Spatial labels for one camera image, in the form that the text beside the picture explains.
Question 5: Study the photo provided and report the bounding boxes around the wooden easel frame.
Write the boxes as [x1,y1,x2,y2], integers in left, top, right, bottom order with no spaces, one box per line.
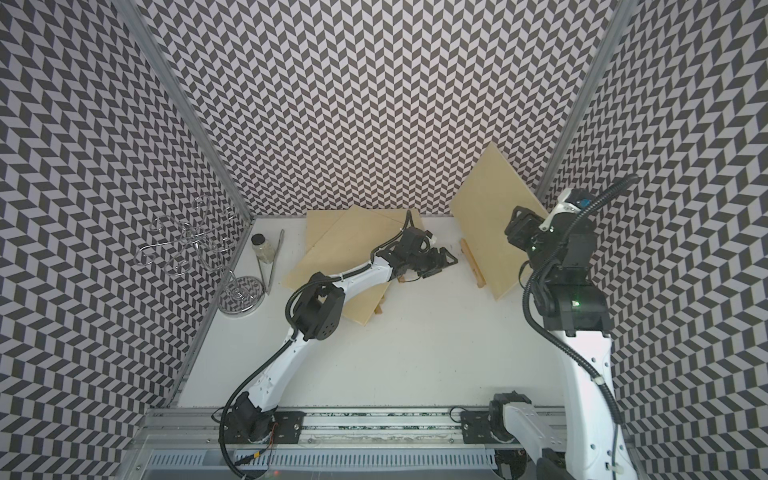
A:
[459,238,486,289]

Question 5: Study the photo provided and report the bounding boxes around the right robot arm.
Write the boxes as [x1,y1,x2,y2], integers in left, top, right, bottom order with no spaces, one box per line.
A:
[488,205,639,479]

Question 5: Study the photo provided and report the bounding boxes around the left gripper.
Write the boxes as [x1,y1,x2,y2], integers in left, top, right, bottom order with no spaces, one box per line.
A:
[408,245,460,278]

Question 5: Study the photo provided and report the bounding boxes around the glass spice jar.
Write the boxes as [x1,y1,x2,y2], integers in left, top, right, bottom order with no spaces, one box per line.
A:
[250,233,276,264]

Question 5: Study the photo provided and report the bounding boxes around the wire mug tree stand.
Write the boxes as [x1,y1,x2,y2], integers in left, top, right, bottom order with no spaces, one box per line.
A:
[131,195,266,317]

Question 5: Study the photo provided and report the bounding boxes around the plywood board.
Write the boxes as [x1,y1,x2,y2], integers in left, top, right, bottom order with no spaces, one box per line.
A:
[281,233,387,290]
[305,206,406,252]
[450,143,547,300]

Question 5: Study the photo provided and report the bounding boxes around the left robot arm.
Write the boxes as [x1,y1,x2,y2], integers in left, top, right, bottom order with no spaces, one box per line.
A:
[219,224,458,443]

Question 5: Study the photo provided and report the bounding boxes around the metal tongs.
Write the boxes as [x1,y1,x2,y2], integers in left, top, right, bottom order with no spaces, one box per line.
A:
[266,229,285,295]

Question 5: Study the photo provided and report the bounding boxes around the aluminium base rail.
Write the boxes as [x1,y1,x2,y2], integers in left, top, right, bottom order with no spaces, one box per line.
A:
[116,407,535,479]

